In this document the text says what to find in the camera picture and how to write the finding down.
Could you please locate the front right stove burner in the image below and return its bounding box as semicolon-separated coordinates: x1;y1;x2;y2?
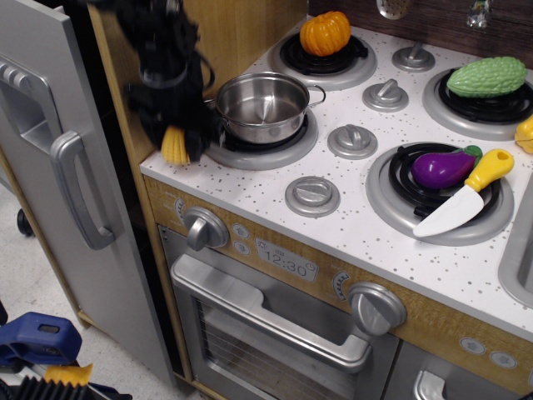
366;142;515;247

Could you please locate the oven dial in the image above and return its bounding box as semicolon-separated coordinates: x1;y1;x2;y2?
348;282;407;336
183;207;229;251

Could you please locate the yellow handled toy knife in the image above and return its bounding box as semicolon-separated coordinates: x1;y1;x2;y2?
413;148;515;238

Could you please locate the hanging metal utensil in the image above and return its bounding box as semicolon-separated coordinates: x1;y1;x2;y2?
466;0;492;29

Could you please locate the yellow toy corn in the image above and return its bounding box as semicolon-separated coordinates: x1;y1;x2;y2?
161;126;190;165

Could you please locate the grey toy sink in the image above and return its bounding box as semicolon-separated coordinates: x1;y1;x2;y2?
498;177;533;308

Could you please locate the back right stove burner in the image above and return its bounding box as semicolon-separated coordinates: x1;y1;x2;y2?
422;68;532;141

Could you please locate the grey toy fridge door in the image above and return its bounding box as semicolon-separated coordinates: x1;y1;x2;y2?
1;1;175;385

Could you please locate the grey fridge door handle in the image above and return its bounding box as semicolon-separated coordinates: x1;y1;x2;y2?
49;130;119;251

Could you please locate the purple toy eggplant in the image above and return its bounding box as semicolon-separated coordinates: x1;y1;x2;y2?
411;145;483;189

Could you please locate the front left stove burner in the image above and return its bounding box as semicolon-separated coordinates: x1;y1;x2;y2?
206;112;319;171

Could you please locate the grey stovetop knob upper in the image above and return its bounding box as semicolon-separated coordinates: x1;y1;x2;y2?
361;79;409;113

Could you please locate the grey stovetop knob back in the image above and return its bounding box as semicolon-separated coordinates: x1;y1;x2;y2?
392;42;436;73

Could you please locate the blue clamp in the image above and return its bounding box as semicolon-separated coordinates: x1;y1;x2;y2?
1;312;82;366

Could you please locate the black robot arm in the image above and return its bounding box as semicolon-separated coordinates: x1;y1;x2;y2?
90;1;217;162

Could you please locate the hanging metal ladle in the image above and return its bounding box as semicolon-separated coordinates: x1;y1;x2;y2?
376;0;413;21

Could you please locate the back left stove burner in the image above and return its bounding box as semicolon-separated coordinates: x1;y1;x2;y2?
268;33;377;91

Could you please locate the yellow tape piece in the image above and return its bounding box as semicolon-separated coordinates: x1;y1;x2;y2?
43;364;93;387

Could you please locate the grey stovetop knob front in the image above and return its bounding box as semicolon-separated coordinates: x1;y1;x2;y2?
285;176;341;218

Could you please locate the yellow toy pepper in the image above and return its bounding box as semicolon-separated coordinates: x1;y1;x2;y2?
515;116;533;154

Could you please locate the grey oven door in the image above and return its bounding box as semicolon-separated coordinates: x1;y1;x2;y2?
159;227;398;399

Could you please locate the right oven dial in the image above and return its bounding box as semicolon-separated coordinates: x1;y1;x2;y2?
348;282;407;336

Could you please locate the black caster wheel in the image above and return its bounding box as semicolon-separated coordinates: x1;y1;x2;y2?
17;209;34;238

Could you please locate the green toy bitter gourd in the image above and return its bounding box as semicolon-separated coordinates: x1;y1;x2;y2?
446;57;527;98

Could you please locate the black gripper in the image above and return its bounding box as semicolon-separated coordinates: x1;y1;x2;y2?
124;57;222;163

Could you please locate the grey stovetop knob middle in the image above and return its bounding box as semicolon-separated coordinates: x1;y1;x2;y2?
327;124;378;160

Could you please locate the orange toy pumpkin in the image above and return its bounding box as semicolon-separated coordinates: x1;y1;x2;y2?
299;11;351;57

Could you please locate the small steel pan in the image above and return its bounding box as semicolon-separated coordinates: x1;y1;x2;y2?
208;72;326;146

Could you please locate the grey lower cabinet door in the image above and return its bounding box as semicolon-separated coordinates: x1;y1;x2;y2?
383;342;532;400

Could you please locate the grey stovetop knob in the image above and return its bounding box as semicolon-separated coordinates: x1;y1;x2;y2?
327;124;378;160
285;176;341;218
361;79;409;113
392;42;436;73

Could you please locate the left oven dial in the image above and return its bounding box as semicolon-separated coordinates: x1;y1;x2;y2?
183;207;229;251

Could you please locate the stove burner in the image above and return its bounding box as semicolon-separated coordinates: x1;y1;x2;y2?
422;68;532;141
206;112;319;171
268;33;377;91
366;142;515;247

